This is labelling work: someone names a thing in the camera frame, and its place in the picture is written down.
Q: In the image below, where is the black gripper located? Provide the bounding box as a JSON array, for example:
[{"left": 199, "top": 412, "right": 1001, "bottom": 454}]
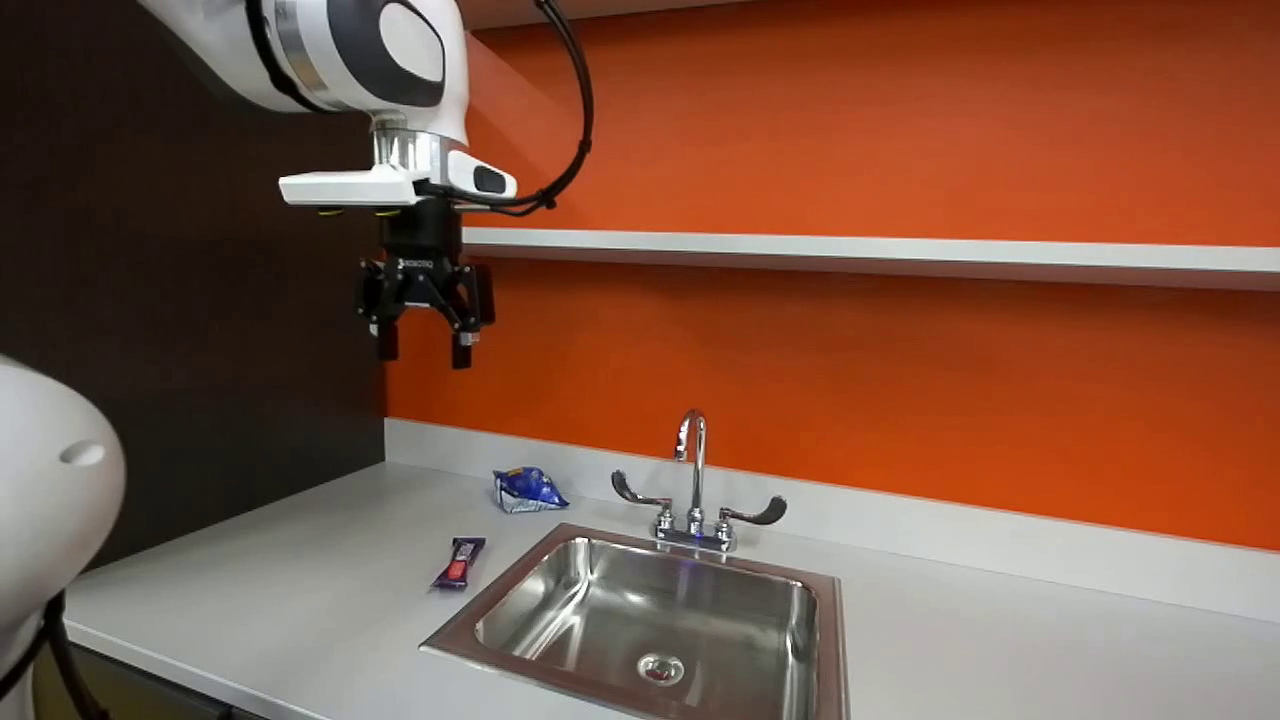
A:
[{"left": 354, "top": 195, "right": 500, "bottom": 372}]

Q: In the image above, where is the blue crumpled cloth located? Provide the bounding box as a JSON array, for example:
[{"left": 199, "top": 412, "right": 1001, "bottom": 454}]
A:
[{"left": 490, "top": 462, "right": 574, "bottom": 521}]

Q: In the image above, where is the stainless steel sink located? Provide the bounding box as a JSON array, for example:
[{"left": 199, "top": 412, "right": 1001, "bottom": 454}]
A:
[{"left": 422, "top": 521, "right": 852, "bottom": 720}]

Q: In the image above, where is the round sink drain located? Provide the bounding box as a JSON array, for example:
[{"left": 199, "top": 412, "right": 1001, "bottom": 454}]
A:
[{"left": 632, "top": 646, "right": 687, "bottom": 687}]

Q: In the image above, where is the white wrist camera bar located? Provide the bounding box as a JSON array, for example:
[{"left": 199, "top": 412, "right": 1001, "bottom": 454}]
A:
[{"left": 278, "top": 141, "right": 519, "bottom": 213}]

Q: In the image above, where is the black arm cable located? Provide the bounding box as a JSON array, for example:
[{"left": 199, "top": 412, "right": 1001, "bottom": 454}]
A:
[{"left": 455, "top": 0, "right": 599, "bottom": 220}]

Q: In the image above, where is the chrome faucet with handles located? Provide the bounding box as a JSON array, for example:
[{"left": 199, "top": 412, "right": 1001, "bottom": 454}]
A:
[{"left": 607, "top": 408, "right": 794, "bottom": 561}]

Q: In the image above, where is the white wall shelf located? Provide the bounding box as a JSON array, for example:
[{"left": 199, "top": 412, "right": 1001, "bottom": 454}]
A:
[{"left": 455, "top": 223, "right": 1280, "bottom": 294}]

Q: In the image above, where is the black base cable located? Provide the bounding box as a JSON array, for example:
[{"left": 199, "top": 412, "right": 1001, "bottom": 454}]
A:
[{"left": 0, "top": 591, "right": 114, "bottom": 720}]

